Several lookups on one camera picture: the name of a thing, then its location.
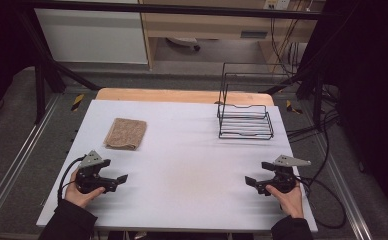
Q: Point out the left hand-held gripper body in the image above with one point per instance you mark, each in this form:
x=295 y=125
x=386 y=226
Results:
x=93 y=181

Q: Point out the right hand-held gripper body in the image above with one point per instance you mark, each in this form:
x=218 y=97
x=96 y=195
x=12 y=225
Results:
x=282 y=178

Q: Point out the beige towel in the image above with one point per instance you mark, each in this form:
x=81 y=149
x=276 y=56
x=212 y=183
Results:
x=126 y=134

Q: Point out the person's left hand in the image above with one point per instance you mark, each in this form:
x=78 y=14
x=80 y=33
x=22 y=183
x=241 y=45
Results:
x=80 y=196

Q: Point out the person's right hand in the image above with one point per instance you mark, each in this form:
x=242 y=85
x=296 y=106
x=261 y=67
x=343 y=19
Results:
x=290 y=201

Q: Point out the white table board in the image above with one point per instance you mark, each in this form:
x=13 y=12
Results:
x=182 y=166

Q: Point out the yellow black floor tape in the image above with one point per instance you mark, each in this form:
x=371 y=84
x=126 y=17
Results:
x=77 y=102
x=292 y=107

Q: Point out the wooden table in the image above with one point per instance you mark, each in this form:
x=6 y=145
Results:
x=168 y=95

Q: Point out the white cabinet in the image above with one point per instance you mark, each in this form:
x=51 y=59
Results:
x=92 y=36

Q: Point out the office chair base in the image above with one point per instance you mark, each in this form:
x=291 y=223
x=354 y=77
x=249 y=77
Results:
x=183 y=41

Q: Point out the light wooden desk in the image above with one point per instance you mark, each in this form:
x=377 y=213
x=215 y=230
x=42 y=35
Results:
x=215 y=25

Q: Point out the aluminium floor rail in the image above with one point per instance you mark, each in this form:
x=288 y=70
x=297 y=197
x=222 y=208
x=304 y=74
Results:
x=18 y=160
x=345 y=190

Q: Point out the black metal frame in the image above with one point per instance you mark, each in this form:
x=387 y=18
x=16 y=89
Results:
x=45 y=66

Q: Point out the white wall socket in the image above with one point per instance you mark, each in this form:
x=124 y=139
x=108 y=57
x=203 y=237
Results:
x=277 y=4

